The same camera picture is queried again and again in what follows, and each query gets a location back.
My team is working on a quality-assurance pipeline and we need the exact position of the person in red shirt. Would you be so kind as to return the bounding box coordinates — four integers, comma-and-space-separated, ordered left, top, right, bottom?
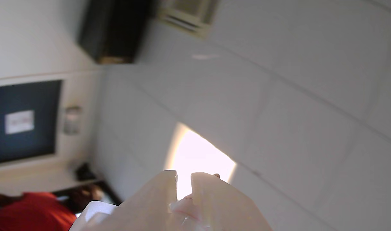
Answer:
0, 184, 106, 231

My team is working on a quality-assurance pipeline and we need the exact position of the dark wall monitor screen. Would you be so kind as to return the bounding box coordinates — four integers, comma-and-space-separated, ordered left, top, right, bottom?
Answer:
0, 80, 63, 166

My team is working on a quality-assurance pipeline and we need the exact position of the black wall speaker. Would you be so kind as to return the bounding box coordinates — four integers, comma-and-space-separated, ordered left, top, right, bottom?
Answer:
78, 0, 152, 64

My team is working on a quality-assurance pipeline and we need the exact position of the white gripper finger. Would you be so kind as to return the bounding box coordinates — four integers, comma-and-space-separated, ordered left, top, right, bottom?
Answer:
86, 170, 188, 231
191, 172, 273, 231

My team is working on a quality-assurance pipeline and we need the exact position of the red whiteboard marker pen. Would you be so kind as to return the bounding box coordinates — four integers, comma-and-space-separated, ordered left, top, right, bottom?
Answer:
170, 174, 221, 231

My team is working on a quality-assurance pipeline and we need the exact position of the bright ceiling light panel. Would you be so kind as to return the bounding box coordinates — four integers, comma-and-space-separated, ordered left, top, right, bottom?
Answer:
164, 122, 237, 200

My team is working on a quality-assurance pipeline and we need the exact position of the small white wall device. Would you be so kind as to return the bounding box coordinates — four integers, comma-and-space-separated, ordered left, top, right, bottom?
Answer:
63, 106, 84, 136

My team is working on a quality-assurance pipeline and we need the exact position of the white ceiling air vent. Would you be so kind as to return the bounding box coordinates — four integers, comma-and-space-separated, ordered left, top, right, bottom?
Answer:
157, 0, 220, 39

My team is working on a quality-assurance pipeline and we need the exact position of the small black desk object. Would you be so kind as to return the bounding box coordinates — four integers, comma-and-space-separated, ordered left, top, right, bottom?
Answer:
75, 163, 97, 182

